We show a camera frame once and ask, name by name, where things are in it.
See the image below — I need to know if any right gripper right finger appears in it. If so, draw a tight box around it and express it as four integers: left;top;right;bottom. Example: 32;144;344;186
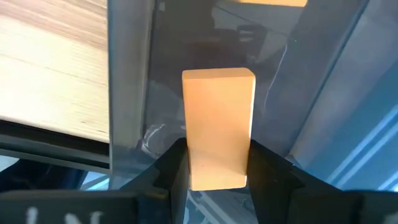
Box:
247;139;398;224

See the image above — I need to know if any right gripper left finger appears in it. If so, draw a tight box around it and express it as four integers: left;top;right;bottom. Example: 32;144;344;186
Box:
0;138;190;224

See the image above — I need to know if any orange block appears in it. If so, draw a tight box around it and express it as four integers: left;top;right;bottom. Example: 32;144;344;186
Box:
238;0;308;7
182;67;256;191

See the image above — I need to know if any dark translucent plastic bin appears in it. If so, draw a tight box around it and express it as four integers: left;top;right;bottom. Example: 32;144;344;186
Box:
107;0;398;224

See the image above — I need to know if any black aluminium table frame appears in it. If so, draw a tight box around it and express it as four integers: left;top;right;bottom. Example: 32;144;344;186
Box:
0;119;110;174

